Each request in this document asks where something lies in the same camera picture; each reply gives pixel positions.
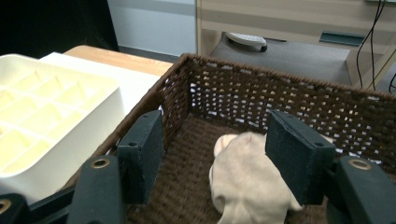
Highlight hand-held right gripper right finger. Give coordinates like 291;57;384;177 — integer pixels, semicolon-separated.
264;109;396;224

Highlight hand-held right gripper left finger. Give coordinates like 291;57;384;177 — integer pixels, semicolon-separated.
65;109;165;224

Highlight beige sock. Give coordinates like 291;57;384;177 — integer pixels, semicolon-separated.
213;133;241;158
208;132;334;224

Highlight brown wicker basket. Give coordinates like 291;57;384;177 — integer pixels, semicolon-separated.
62;52;396;224

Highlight cream divided storage box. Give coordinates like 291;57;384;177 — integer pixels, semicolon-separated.
0;53;126;204

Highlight flat grey device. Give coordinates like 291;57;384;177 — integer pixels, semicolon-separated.
225;32;269;53

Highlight white cabinet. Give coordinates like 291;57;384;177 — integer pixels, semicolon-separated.
106;0;198;58

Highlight wooden desk shelf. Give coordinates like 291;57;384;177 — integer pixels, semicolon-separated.
195;0;396;91

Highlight black curtain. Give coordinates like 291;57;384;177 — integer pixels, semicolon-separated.
0;0;120;59

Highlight black hanging cable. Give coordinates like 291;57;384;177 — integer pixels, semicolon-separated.
369;0;388;91
355;0;382;90

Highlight grey desk handle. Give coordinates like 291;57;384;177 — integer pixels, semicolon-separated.
318;30;366;48

